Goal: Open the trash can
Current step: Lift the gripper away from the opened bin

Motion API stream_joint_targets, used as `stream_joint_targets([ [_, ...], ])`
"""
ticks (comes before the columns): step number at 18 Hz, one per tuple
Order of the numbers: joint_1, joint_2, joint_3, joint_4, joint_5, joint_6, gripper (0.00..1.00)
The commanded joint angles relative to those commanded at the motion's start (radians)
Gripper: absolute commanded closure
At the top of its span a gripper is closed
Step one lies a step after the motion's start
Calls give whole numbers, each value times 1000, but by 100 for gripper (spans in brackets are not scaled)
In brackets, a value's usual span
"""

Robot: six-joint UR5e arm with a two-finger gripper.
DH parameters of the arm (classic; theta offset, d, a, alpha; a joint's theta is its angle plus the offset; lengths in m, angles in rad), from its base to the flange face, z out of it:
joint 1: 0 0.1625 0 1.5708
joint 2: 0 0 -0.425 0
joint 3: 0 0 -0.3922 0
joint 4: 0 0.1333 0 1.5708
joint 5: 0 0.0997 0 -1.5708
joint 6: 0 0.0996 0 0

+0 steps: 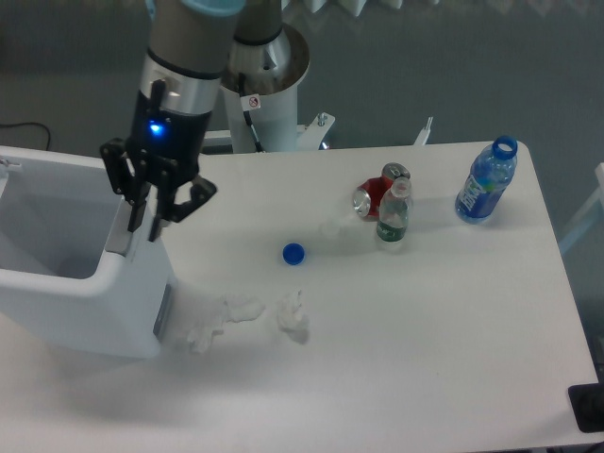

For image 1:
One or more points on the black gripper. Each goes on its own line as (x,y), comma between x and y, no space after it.
(165,145)

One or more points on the white trash can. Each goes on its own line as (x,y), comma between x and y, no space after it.
(71,272)

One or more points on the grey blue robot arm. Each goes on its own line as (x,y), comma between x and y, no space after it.
(186,58)

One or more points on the crushed red soda can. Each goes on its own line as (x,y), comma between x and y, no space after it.
(366,198)

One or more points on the crumpled white tissue left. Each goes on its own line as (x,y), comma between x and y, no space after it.
(226,309)

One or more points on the crumpled white tissue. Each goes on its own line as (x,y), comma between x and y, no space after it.
(226,309)
(291,318)

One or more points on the blue bottle cap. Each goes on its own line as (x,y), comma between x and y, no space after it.
(293,253)

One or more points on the crumpled white tissue right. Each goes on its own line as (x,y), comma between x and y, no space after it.
(291,318)

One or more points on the clear green-label bottle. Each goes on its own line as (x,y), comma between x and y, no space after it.
(394,211)

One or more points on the blue plastic bottle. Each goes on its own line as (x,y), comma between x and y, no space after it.
(490,175)

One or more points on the black device at table corner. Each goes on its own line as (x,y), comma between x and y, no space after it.
(587,405)

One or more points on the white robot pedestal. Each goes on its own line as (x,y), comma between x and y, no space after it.
(260,94)

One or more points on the white frame at right edge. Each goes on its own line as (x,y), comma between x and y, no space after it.
(588,214)

